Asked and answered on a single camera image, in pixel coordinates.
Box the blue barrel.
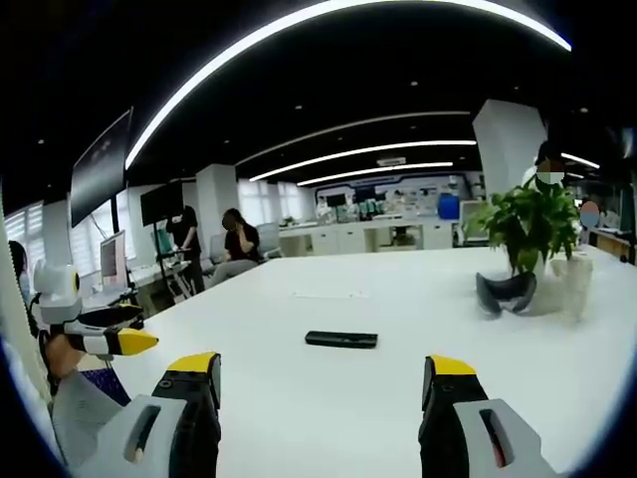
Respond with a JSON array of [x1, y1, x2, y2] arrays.
[[437, 193, 460, 220]]

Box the blue patterned mat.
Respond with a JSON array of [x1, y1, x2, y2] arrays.
[[79, 366, 132, 407]]

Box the long white counter cabinets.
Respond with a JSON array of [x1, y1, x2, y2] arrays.
[[277, 219, 457, 258]]

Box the white textured vase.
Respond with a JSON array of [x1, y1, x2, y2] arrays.
[[548, 254, 595, 323]]

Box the black remote control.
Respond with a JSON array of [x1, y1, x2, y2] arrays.
[[304, 330, 379, 351]]

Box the computer monitor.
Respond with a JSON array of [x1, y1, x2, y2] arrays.
[[98, 229, 128, 291]]

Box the large hanging black screen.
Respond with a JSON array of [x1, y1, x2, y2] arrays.
[[68, 106, 134, 229]]

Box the black cable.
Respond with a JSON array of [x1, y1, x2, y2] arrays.
[[27, 292, 60, 399]]

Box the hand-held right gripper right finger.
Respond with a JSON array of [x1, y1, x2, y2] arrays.
[[417, 354, 559, 478]]

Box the person's left hand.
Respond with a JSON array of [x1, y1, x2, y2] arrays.
[[45, 333, 86, 379]]

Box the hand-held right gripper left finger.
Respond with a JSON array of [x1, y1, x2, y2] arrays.
[[73, 352, 223, 478]]

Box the green potted plant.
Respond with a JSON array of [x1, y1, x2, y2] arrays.
[[465, 173, 582, 283]]

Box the black curved headset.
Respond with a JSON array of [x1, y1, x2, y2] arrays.
[[474, 270, 539, 317]]

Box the black screen on stand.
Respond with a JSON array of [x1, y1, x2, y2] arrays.
[[139, 179, 185, 226]]

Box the long curved ceiling light strip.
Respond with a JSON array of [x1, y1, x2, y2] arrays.
[[123, 0, 573, 171]]

